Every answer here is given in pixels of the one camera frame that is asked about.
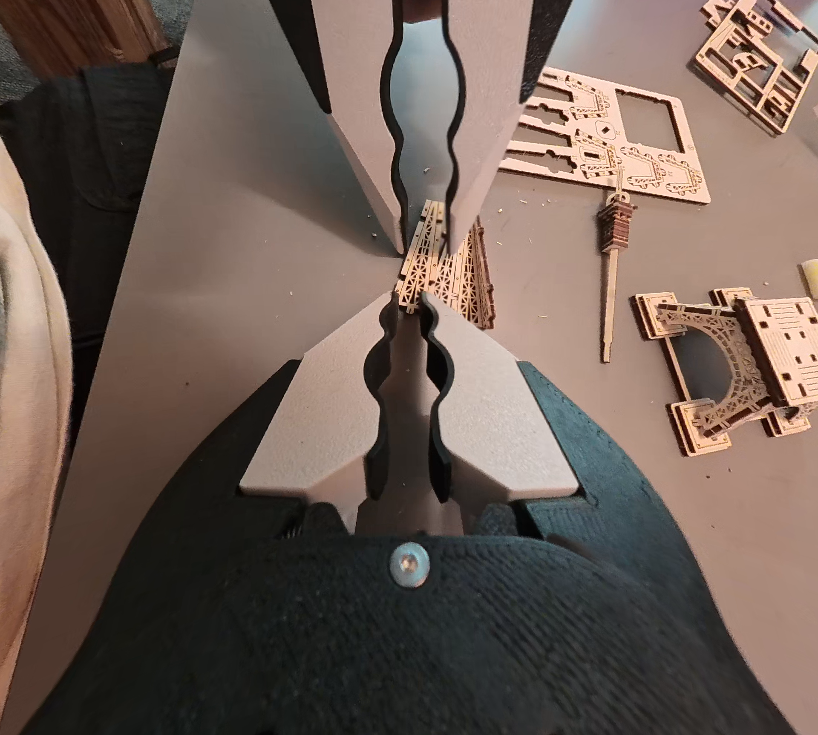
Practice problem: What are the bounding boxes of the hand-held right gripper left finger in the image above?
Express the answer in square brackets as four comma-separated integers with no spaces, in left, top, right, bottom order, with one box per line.
[238,291,398,536]

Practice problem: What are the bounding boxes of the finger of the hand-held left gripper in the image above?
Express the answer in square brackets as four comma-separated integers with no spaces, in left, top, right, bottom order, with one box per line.
[301,0,410,257]
[442,0,546,255]

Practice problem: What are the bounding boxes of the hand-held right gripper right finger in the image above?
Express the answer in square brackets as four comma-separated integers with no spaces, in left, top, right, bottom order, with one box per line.
[418,291,582,531]

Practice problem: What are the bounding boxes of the wooden lattice tower section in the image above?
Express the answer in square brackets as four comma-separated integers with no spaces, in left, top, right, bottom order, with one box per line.
[441,222,497,331]

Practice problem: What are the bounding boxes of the narrow wooden lattice panel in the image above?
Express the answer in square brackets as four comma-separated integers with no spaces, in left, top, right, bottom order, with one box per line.
[395,200,451,315]

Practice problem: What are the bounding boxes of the grey desk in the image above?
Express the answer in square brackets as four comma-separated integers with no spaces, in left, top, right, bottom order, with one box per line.
[0,0,818,735]

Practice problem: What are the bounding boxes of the wooden punch-out parts sheet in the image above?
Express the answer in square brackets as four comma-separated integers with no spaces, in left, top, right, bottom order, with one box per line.
[498,67,712,205]

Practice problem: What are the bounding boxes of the wooden cabinet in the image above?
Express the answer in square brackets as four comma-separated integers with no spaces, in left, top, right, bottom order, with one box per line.
[0,0,173,84]

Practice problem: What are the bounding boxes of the wooden tower spire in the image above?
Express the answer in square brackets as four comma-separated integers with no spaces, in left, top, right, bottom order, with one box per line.
[597,169,638,363]

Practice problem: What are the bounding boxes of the black pants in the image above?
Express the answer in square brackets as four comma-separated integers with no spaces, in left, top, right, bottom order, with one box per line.
[0,63,176,448]

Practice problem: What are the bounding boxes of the cream printed shirt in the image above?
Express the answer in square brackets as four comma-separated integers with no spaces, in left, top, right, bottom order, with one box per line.
[0,134,71,678]

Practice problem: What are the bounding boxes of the wooden tower base model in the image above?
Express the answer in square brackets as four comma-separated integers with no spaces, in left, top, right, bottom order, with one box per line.
[633,288,818,456]

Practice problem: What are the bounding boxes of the emptied wooden parts frame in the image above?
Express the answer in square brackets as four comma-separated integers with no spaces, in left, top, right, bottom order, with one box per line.
[693,0,818,137]

